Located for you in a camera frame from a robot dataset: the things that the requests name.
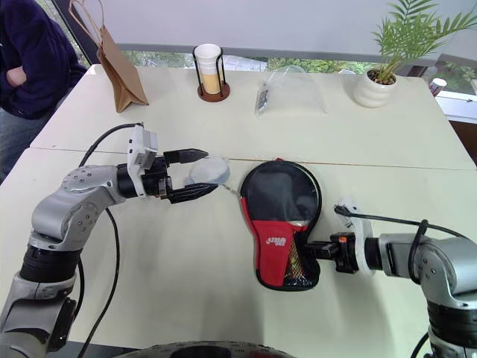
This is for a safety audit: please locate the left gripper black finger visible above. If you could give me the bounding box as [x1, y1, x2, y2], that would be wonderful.
[169, 182, 220, 205]
[162, 148, 209, 166]

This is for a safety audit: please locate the bystander bare hand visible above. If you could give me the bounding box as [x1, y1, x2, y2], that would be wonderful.
[6, 66, 28, 90]

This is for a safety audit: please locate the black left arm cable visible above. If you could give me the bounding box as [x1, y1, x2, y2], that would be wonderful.
[76, 122, 145, 358]

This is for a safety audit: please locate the dark card in plastic bag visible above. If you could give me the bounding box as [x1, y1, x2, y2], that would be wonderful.
[255, 84, 271, 113]

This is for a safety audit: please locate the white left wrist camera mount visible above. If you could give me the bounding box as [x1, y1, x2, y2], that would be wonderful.
[126, 125, 159, 198]

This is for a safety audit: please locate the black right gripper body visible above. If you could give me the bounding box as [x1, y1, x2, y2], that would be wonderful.
[329, 231, 359, 274]

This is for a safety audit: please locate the person in dark blue jacket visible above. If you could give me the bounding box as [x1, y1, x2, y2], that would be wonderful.
[0, 0, 89, 180]

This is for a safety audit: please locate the red white can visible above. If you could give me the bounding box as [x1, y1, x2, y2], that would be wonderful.
[428, 78, 448, 96]

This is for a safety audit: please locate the cup stack in holder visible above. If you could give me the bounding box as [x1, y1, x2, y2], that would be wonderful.
[192, 45, 232, 104]

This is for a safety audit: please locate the green plant in white pot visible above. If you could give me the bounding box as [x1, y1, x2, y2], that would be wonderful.
[353, 0, 477, 110]

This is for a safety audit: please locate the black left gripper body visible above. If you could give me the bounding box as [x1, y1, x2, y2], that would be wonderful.
[141, 151, 175, 204]

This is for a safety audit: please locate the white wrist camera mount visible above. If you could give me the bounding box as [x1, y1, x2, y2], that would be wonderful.
[126, 125, 159, 198]
[334, 200, 376, 277]

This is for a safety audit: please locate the yellow paper cup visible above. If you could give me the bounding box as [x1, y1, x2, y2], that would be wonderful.
[199, 72, 223, 95]

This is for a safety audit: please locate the red black paddle case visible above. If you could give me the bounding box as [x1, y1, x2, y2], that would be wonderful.
[237, 157, 323, 292]

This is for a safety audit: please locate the white paper cup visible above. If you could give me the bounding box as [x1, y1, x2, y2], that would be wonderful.
[195, 43, 221, 75]

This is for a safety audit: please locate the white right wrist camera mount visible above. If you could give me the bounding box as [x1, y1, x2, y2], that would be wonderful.
[334, 200, 376, 277]

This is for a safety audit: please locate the brown paper bag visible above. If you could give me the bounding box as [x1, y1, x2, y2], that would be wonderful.
[70, 0, 151, 114]

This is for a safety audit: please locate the black table tennis paddle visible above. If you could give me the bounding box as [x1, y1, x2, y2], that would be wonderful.
[245, 163, 320, 230]

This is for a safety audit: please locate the clear plastic bag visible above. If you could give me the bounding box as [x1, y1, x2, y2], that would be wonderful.
[254, 64, 329, 119]

